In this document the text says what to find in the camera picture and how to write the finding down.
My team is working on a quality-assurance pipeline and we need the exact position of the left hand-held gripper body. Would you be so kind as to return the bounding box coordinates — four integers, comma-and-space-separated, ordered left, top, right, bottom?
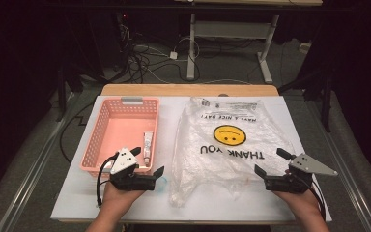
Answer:
109, 147, 157, 191

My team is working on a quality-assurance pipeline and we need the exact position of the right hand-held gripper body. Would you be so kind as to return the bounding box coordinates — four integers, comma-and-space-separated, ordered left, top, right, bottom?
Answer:
264, 153, 338, 194

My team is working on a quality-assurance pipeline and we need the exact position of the white ointment tube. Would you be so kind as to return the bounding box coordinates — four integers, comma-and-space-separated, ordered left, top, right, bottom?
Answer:
143, 130, 155, 167

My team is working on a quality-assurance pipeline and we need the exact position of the pink plastic basket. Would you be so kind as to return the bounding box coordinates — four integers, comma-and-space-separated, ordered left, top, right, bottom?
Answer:
79, 96, 160, 178

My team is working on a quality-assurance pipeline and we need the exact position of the clear plastic bag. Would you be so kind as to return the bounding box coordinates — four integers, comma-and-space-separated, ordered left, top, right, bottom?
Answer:
168, 96, 299, 208

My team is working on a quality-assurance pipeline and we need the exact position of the person's left hand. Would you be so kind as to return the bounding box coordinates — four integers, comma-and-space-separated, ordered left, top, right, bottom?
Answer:
101, 182, 146, 211

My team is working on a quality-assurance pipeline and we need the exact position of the person's right hand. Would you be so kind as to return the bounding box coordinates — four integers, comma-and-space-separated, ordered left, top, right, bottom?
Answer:
271, 188, 322, 218

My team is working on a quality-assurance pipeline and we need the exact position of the white table mat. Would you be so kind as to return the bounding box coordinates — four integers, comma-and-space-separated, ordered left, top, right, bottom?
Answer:
50, 95, 332, 223

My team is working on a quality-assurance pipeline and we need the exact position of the black metal stand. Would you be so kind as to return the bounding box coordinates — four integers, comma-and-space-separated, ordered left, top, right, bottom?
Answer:
56, 64, 109, 122

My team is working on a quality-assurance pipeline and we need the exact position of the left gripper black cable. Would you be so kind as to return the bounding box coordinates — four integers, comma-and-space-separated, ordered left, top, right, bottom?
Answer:
96, 154, 120, 209

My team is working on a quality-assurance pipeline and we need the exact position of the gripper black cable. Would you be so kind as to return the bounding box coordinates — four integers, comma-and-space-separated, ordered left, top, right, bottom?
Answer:
302, 175, 327, 221
96, 154, 120, 209

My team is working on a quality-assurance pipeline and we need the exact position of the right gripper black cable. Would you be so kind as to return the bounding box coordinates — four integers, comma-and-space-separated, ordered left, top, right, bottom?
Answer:
302, 175, 327, 221

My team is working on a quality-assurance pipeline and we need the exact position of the metal floor rail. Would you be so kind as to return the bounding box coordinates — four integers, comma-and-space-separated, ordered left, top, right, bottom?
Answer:
0, 91, 78, 232
294, 96, 371, 232

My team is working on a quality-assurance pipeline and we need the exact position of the black floor cable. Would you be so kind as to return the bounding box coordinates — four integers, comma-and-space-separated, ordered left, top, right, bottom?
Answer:
59, 101, 95, 163

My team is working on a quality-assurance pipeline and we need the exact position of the tangle of floor cables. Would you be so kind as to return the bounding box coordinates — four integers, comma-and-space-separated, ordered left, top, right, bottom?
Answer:
115, 22, 201, 84

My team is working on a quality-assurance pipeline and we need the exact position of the white metal desk frame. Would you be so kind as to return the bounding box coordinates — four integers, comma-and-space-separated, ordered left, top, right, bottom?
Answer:
186, 13, 279, 84

